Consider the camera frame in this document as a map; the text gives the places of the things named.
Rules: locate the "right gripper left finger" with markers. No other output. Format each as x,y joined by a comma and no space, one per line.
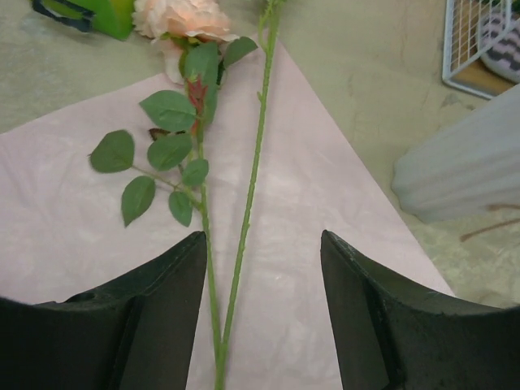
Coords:
133,332

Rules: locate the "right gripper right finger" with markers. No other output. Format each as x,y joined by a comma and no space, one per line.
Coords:
393,333

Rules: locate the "pink wrapping paper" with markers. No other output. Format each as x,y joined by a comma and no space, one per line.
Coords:
62,231

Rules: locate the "peach rose stem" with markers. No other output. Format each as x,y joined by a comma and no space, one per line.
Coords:
198,47

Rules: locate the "small pink rose stem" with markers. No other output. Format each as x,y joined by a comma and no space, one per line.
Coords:
268,29

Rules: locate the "white ribbed ceramic vase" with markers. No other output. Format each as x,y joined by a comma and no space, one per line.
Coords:
464,168

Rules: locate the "black green product box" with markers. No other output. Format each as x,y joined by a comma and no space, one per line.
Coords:
110,17

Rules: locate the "white wire wooden shelf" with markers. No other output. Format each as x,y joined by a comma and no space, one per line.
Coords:
462,67

